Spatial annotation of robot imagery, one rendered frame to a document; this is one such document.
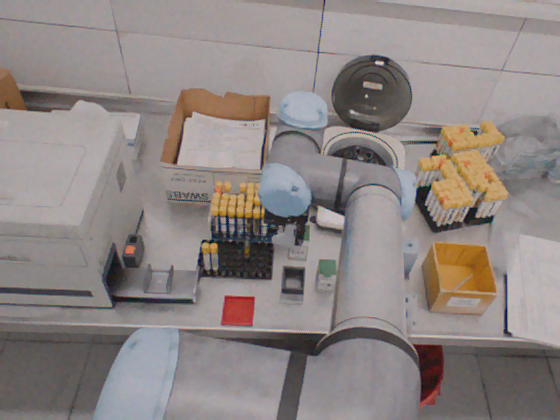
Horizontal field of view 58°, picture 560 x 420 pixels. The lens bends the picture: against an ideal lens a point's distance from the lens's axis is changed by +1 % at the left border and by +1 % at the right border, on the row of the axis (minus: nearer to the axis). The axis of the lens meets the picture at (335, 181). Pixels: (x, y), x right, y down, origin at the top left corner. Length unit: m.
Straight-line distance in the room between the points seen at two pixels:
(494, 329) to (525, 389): 1.03
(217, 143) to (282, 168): 0.71
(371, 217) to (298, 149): 0.18
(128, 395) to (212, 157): 1.00
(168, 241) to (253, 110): 0.44
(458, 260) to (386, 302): 0.80
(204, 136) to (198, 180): 0.19
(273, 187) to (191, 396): 0.36
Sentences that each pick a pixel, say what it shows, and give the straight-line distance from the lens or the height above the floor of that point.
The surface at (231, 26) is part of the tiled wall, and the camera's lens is 1.37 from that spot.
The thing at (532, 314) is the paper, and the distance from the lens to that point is 1.30.
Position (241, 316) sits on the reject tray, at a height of 0.88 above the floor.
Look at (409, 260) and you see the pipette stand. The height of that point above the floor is 0.94.
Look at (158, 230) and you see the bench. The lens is 1.28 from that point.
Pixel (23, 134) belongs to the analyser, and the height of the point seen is 1.18.
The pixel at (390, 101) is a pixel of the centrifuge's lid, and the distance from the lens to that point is 1.41.
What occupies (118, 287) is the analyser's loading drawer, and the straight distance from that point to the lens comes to 1.17.
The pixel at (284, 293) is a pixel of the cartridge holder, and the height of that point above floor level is 0.89.
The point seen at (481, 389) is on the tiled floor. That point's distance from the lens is 2.19.
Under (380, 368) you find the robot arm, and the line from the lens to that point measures 0.42.
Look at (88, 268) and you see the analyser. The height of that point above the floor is 1.03.
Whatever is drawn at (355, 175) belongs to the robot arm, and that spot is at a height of 1.40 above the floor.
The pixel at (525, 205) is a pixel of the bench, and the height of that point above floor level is 0.88.
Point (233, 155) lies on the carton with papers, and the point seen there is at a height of 0.94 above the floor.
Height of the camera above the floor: 1.90
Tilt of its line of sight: 47 degrees down
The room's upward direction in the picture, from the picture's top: 11 degrees clockwise
